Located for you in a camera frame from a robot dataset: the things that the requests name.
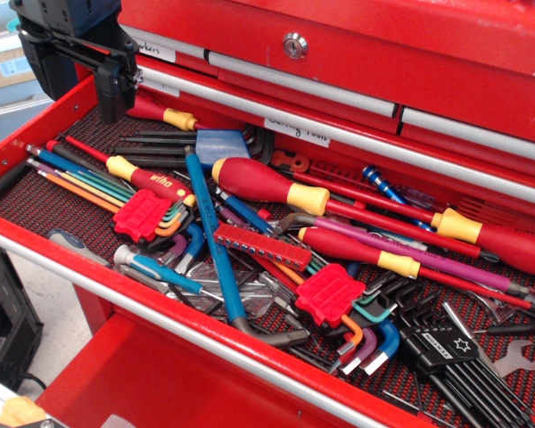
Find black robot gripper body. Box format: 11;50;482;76
9;0;122;102

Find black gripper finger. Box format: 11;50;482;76
20;27;138;124

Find red bit holder strip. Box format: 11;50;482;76
213;224;312;271

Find blue holder black hex keys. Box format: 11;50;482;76
110;125;276;169

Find red key holder back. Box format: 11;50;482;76
270;150;369;188

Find red yellow screwdriver back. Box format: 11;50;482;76
127;91;210;131

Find wiha red yellow screwdriver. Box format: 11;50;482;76
63;136;196;207

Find coloured hex key set left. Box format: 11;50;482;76
26;144;196;253

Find coloured hex key set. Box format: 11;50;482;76
245;252;389;375
26;144;196;253

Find large red yellow screwdriver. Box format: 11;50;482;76
211;157;499;261

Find white drawer label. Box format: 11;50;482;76
264;119;331;147

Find silver drawer lock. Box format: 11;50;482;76
283;32;309;60

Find blue grey precision screwdriver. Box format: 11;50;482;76
113;245;224;302

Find red tool chest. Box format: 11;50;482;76
0;0;535;428

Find blue metal pen tool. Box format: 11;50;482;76
362;165;436;233

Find black box on floor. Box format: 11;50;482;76
0;248;44;390

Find long blue hex key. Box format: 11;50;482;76
185;146;309;348

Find coloured hex key set centre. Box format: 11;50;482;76
245;252;389;375

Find red yellow screwdriver lower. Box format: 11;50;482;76
298;226;535;316

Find long purple hex key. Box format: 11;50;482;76
273;213;530;297

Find black red drawer liner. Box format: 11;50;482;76
0;100;535;424

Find red yellow screwdriver right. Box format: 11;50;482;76
295;173;535;275

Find black tekton torx key set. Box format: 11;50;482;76
365;271;535;428

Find small silver wrench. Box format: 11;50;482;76
494;339;535;378

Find black red handle tool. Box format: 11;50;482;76
0;161;29;197

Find grey blue handle tool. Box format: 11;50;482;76
46;228;111;268

